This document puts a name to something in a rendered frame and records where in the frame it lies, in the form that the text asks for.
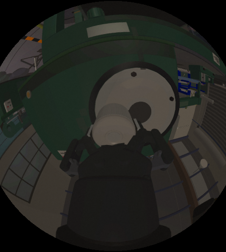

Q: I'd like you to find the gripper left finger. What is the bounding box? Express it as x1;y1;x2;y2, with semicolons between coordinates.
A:
59;122;98;177

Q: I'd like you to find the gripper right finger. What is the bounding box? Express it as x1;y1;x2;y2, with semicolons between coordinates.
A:
128;118;174;171

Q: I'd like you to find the grey ribbed crankpin knob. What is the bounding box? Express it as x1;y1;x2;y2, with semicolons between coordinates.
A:
91;103;136;147

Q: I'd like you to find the green power hacksaw body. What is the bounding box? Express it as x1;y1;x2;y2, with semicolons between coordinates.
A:
0;8;226;161

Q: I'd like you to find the grey crank disc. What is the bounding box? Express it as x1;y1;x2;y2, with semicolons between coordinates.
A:
89;61;180;138

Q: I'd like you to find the grey framed window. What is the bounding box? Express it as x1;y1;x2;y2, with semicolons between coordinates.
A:
0;131;52;204

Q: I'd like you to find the blue shelf rack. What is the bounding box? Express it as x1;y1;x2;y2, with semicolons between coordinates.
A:
177;68;206;98

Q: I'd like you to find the grey roller shutter door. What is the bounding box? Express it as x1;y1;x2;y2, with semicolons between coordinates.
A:
198;83;226;158

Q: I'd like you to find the grey control box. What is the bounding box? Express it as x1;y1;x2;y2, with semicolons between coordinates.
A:
3;99;14;113

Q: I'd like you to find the green motor cylinder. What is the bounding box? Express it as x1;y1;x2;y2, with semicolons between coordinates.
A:
87;7;105;20

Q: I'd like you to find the grey vise handle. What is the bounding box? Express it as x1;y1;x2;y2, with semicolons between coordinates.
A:
200;95;214;105

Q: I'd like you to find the green saw frame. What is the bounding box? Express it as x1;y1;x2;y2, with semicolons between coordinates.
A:
178;64;226;108

